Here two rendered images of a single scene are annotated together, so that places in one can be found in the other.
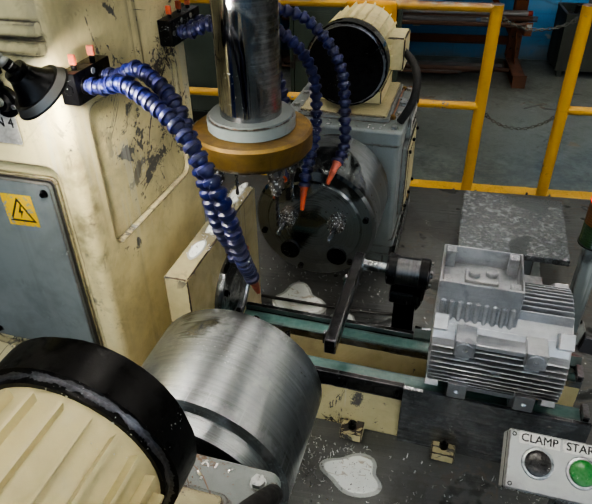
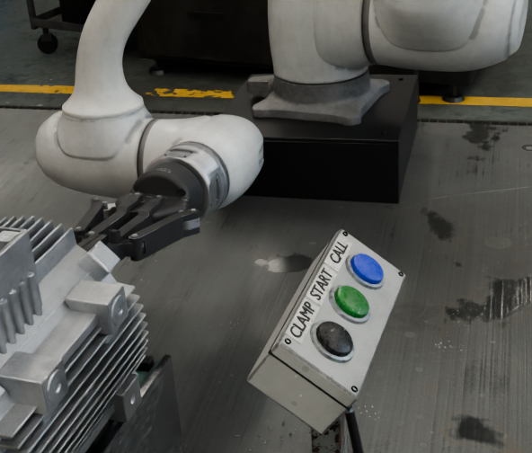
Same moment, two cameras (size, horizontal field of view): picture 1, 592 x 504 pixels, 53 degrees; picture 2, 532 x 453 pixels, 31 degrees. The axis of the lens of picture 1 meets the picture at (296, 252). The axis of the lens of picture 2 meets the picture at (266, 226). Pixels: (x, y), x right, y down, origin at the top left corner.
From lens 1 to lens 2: 0.56 m
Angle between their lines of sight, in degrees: 71
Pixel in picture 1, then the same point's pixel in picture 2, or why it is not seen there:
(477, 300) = not seen: outside the picture
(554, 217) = not seen: outside the picture
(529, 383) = (123, 355)
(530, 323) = (45, 283)
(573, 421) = (156, 371)
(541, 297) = not seen: hidden behind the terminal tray
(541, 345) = (94, 288)
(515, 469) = (336, 371)
